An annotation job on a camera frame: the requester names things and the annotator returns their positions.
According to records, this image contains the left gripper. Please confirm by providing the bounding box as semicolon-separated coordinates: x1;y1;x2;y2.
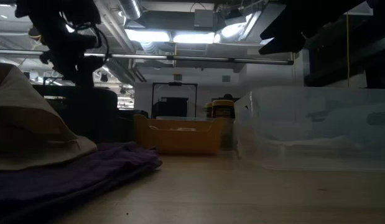
39;27;101;88

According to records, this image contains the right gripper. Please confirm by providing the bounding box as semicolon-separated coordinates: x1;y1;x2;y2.
259;0;336;54

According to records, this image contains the blue plastic bin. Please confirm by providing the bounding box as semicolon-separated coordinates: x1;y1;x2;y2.
33;85;119;144

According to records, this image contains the silver overhead pipe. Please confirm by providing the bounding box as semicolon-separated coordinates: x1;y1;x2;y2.
0;49;295;66

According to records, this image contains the grey ceiling box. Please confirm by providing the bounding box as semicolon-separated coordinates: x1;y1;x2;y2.
193;9;215;29

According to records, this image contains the purple cloth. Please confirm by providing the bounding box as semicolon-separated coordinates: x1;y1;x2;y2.
0;141;164;222

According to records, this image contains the clear plastic container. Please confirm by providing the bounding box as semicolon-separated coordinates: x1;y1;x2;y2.
234;86;385;172

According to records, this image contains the ceiling light panel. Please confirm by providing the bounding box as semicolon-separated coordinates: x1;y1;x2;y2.
125;28;220;45

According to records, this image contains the small yellow plastic bin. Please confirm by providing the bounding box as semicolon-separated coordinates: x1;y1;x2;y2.
132;114;225;156

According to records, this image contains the yellow hanging cable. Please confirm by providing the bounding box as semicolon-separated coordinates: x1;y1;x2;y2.
345;12;350;90

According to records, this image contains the round ceiling duct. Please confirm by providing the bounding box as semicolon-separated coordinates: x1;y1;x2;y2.
119;0;144;20

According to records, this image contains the black background rig frame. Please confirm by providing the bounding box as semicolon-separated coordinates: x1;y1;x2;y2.
151;82;198;119

